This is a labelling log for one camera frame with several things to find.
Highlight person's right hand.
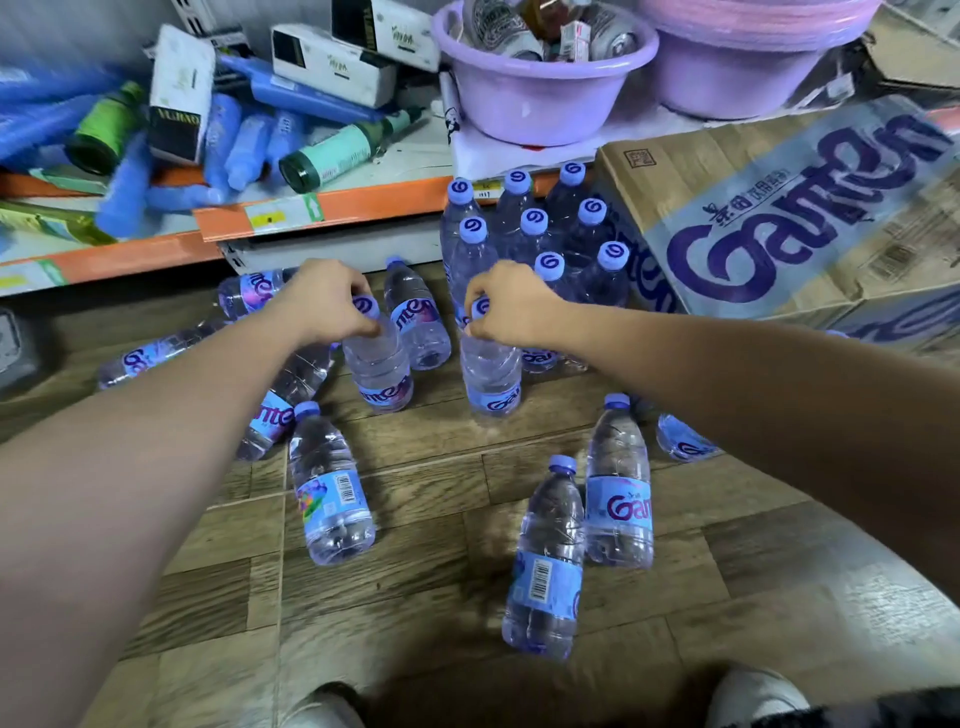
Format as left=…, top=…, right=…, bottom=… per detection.
left=463, top=260, right=576, bottom=351

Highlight person's left hand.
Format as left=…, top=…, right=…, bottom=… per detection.
left=266, top=258, right=384, bottom=347

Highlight clear plastic water bottle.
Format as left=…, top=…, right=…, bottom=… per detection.
left=501, top=453, right=588, bottom=663
left=382, top=256, right=453, bottom=372
left=288, top=401, right=378, bottom=567
left=583, top=393, right=655, bottom=570
left=217, top=267, right=301, bottom=321
left=97, top=318, right=231, bottom=392
left=341, top=294, right=415, bottom=415
left=459, top=296, right=524, bottom=418
left=236, top=343, right=339, bottom=462

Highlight person's right forearm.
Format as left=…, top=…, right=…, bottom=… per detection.
left=558, top=302, right=960, bottom=603

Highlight person's left forearm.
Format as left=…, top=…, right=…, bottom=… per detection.
left=0, top=298, right=340, bottom=728

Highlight cluster of blue-capped bottles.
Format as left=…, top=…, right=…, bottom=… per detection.
left=438, top=161, right=633, bottom=375

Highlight orange-edged metal shelf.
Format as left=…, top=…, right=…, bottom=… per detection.
left=0, top=75, right=601, bottom=298

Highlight white green price label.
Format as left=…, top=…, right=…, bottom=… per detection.
left=243, top=192, right=326, bottom=236

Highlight green bottle pale label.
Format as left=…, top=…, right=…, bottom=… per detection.
left=278, top=107, right=423, bottom=195

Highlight purple plastic basin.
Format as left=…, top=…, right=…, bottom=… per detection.
left=432, top=0, right=661, bottom=148

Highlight white black carton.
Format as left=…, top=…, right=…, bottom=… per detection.
left=270, top=23, right=398, bottom=111
left=147, top=24, right=219, bottom=165
left=331, top=0, right=442, bottom=74

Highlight small white red box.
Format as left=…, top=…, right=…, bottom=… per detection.
left=558, top=20, right=594, bottom=63

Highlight silver drink can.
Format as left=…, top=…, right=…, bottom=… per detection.
left=581, top=2, right=640, bottom=62
left=461, top=0, right=546, bottom=63

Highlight brown glass bottle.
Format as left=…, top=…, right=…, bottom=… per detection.
left=517, top=0, right=588, bottom=43

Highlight dark green bottle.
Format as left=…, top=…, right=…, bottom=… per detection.
left=65, top=81, right=146, bottom=177

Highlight printed cardboard box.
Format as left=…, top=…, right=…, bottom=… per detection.
left=596, top=96, right=960, bottom=350

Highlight green yellow flat packet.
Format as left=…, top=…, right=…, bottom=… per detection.
left=0, top=198, right=115, bottom=249

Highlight dark grey object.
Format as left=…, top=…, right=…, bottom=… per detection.
left=0, top=306, right=44, bottom=393

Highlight stack of pink purple basins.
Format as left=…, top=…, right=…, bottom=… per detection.
left=641, top=0, right=888, bottom=122

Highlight person's left white shoe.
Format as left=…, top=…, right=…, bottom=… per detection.
left=279, top=681, right=370, bottom=728

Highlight person's white shoe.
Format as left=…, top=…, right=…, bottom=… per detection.
left=279, top=681, right=370, bottom=728
left=705, top=666, right=813, bottom=728

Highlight person's right white shoe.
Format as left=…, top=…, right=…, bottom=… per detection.
left=705, top=666, right=813, bottom=728

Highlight plain cardboard box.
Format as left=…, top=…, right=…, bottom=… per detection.
left=855, top=3, right=960, bottom=95

